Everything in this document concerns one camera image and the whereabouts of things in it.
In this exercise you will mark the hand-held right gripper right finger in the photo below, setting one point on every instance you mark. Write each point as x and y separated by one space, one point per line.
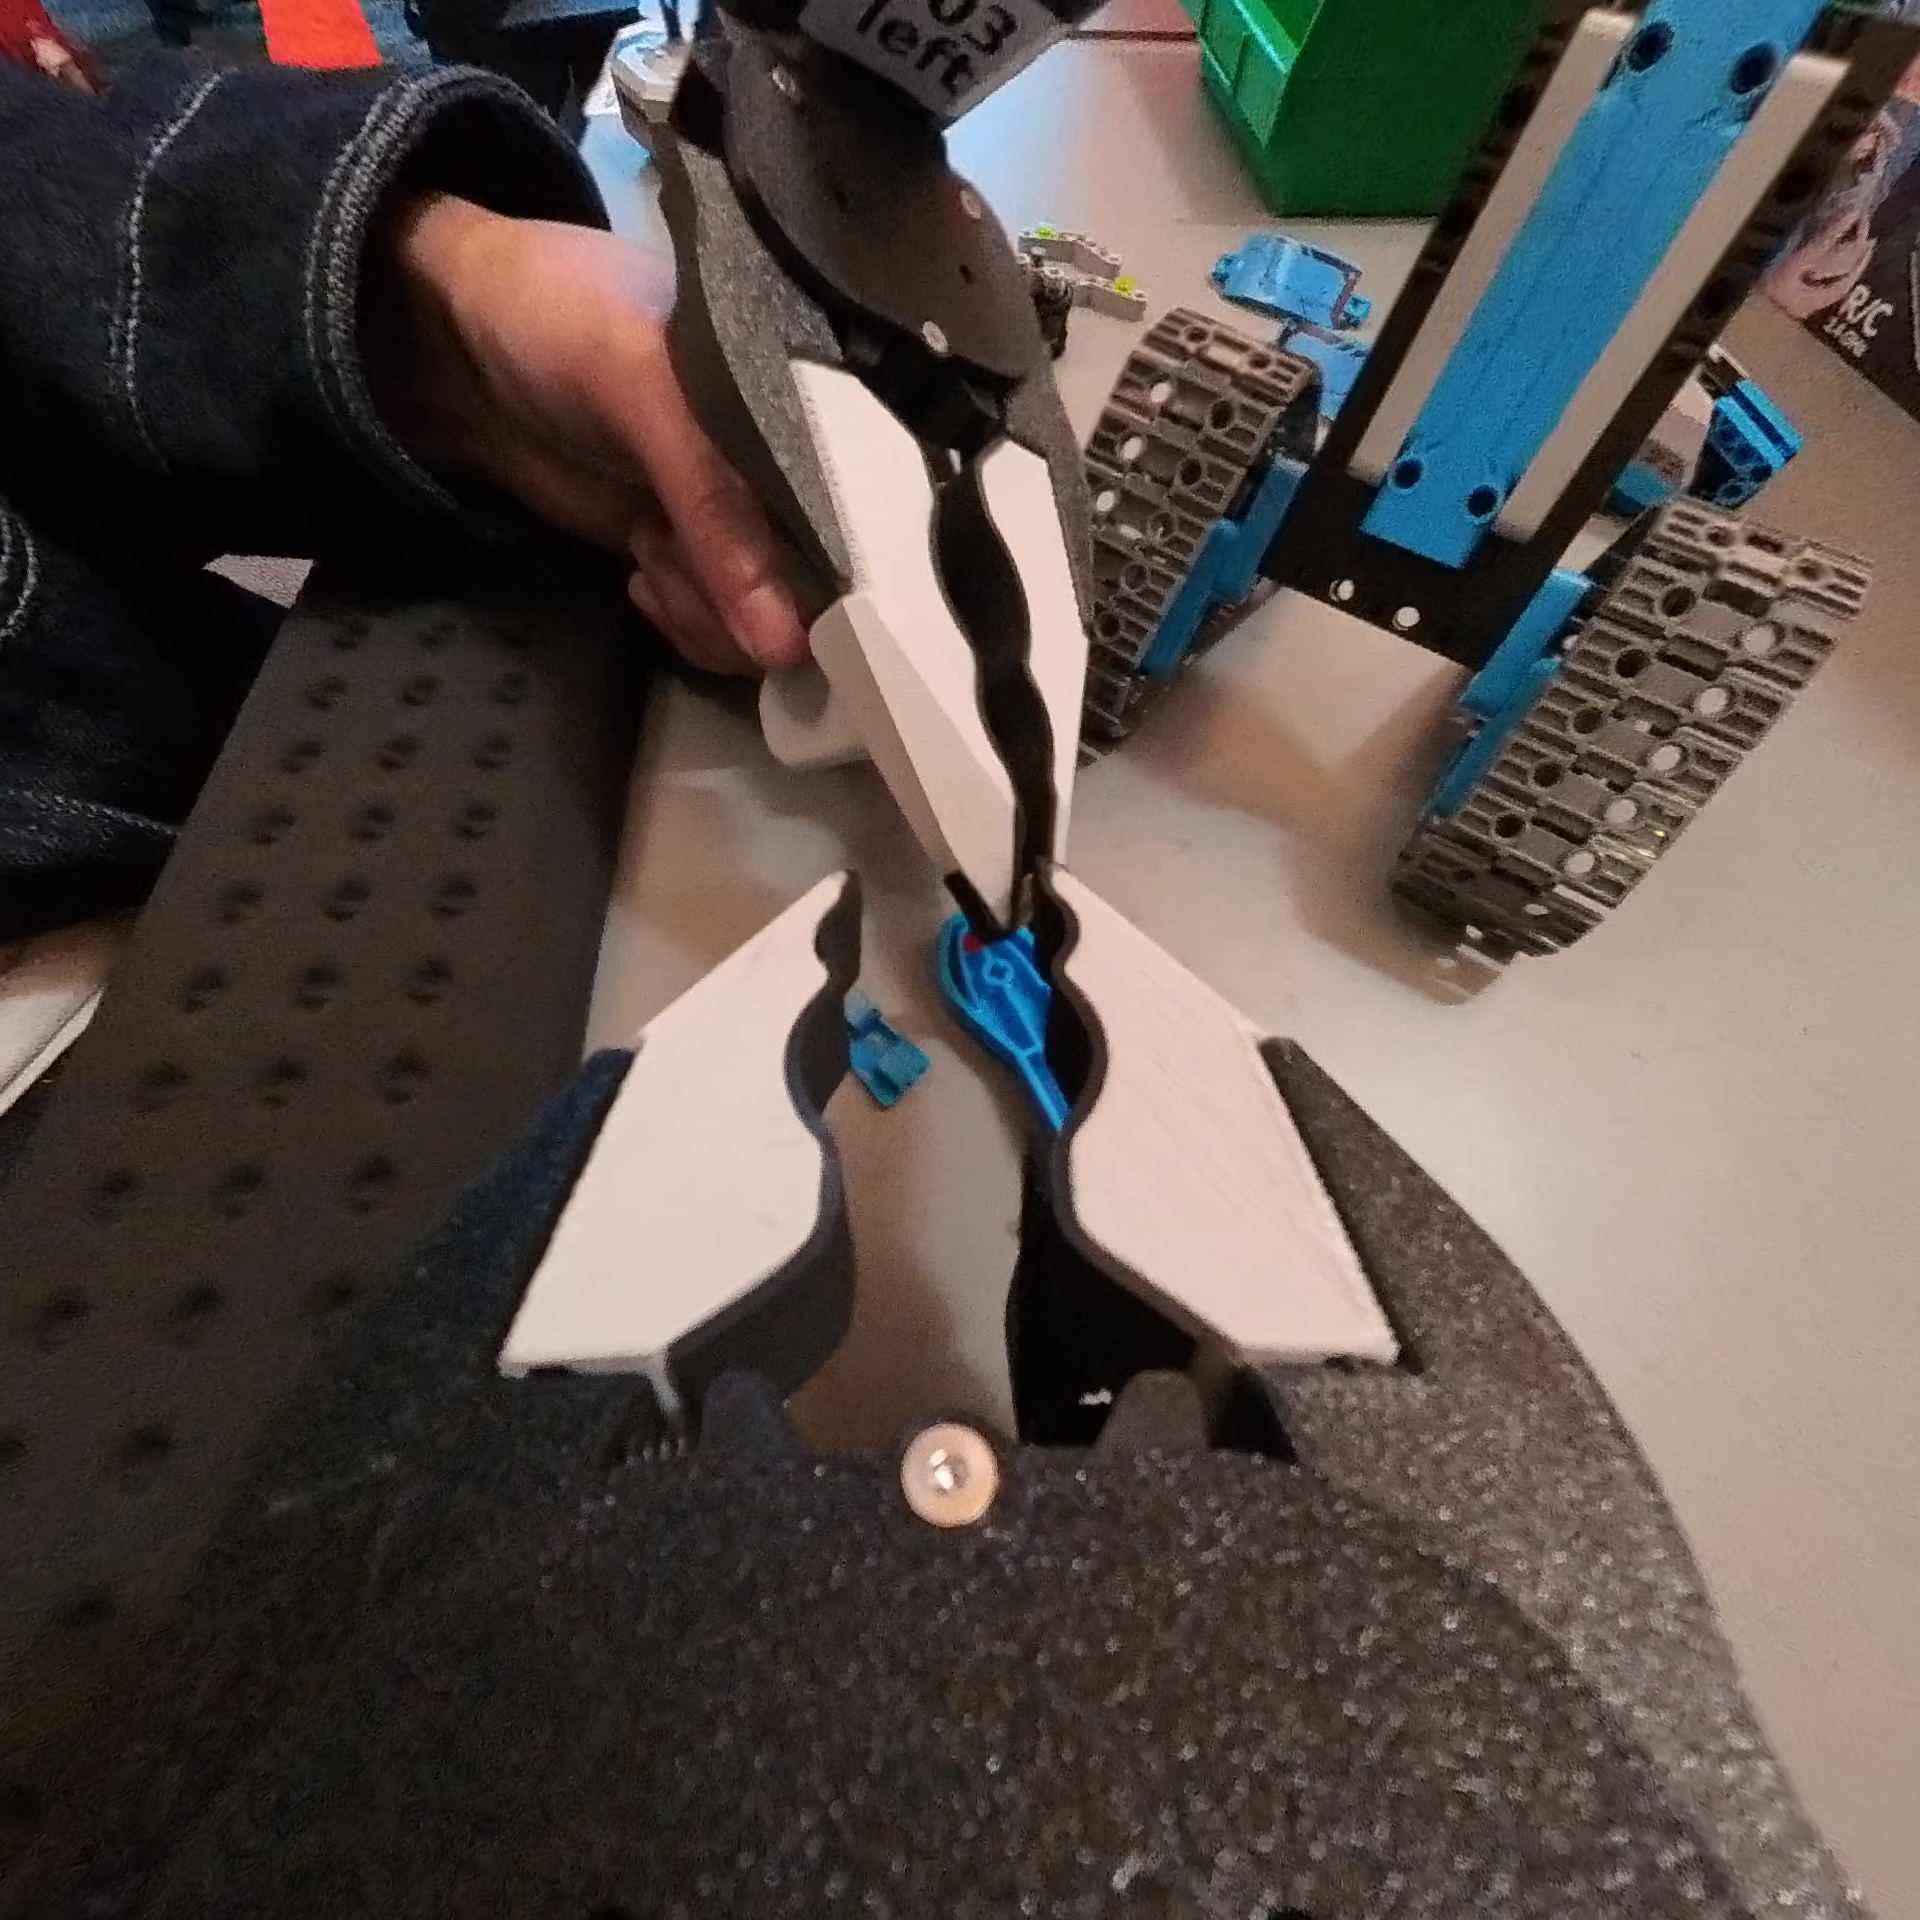
1202 1170

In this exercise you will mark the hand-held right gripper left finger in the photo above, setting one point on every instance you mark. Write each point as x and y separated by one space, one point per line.
676 1200

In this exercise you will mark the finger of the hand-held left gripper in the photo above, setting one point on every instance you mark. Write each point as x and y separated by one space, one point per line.
886 599
1051 645

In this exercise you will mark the blue long brick piece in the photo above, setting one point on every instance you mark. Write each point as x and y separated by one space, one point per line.
997 1005

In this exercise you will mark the blue grey tracked toy robot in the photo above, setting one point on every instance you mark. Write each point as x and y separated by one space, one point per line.
1530 450

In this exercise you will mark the person's left forearm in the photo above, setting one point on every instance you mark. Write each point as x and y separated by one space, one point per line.
224 301

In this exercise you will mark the grey desk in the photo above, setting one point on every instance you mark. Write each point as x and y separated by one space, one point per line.
1501 1200

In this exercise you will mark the person's left hand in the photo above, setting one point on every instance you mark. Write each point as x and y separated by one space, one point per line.
557 376

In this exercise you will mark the white grey toy module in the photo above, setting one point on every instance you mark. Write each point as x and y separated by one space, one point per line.
652 90

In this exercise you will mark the small grey toy part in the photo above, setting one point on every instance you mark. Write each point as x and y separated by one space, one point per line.
1080 283

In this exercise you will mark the small blue plastic piece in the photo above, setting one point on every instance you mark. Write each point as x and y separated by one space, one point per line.
887 1058

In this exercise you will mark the black dimpled mat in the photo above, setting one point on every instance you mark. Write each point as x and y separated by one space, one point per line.
301 1049

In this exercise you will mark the blue flat plastic piece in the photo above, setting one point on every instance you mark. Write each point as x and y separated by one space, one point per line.
1290 283

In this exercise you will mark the green plastic bin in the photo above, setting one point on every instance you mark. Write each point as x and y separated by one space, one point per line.
1349 106

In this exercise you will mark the person's white shirt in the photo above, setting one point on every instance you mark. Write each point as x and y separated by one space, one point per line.
37 1021

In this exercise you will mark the person's denim jacket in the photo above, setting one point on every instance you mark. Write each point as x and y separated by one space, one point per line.
107 720

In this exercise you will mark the dark printed toy kit box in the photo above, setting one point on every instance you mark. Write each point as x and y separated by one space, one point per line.
1862 240

